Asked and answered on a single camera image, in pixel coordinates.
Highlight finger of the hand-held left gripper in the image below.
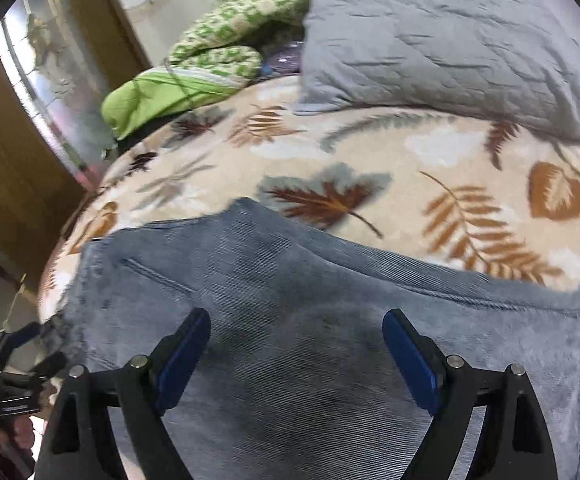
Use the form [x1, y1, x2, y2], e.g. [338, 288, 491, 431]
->
[0, 351, 68, 388]
[0, 321, 46, 361]

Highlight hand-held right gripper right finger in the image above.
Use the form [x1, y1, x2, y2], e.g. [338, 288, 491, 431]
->
[381, 308, 558, 480]

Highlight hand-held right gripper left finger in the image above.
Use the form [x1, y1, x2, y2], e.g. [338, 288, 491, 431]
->
[34, 307, 212, 480]

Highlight blue-grey corduroy pants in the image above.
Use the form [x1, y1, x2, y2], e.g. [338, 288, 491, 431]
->
[62, 197, 580, 480]

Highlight person's left hand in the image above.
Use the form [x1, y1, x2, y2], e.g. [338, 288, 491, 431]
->
[0, 412, 36, 461]

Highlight wooden door with glass panel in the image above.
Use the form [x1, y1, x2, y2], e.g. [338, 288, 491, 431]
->
[0, 0, 153, 291]

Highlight beige leaf print blanket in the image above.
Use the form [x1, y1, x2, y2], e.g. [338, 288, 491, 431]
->
[37, 77, 580, 326]

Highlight dark purple cloth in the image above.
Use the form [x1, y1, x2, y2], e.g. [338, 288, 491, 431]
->
[260, 40, 306, 78]

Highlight grey quilted pillow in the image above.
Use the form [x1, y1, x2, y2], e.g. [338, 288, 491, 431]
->
[292, 0, 580, 141]

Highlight green patterned quilt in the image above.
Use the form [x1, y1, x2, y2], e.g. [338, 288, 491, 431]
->
[101, 0, 313, 141]

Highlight thin black cable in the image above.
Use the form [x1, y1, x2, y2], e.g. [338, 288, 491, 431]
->
[165, 62, 196, 111]

